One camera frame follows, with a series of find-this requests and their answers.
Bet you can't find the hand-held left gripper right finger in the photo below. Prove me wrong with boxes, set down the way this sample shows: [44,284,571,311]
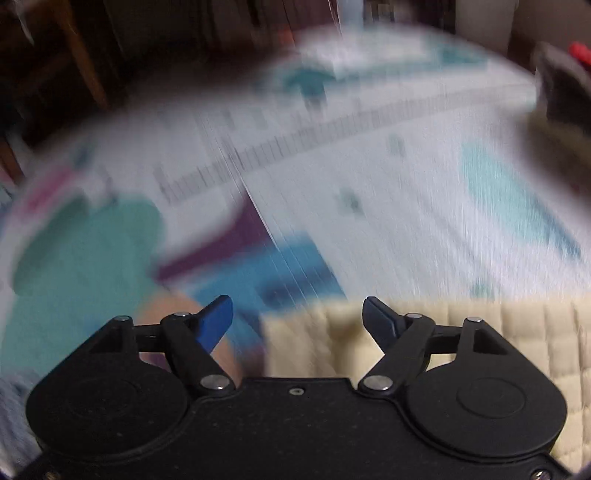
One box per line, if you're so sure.
[358,296,512,396]

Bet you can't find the wooden chair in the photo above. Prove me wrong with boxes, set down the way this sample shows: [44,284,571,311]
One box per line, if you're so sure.
[0,0,109,181]

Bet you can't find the cream folded clothes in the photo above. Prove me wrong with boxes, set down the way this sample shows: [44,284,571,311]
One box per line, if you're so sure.
[516,110,591,197]

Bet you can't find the crumpled white paper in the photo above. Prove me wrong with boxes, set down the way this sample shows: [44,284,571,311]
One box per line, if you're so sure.
[311,41,372,72]

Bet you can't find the yellow quilted garment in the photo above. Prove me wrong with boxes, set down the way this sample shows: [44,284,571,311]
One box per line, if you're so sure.
[260,299,591,468]

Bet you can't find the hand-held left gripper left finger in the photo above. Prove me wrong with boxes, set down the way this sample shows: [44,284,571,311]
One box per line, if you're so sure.
[87,295,235,396]

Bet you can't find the cartoon printed play mat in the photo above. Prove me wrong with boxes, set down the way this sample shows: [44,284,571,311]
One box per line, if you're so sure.
[0,28,591,379]

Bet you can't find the red sweater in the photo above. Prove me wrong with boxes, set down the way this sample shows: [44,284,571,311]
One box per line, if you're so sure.
[569,41,591,71]

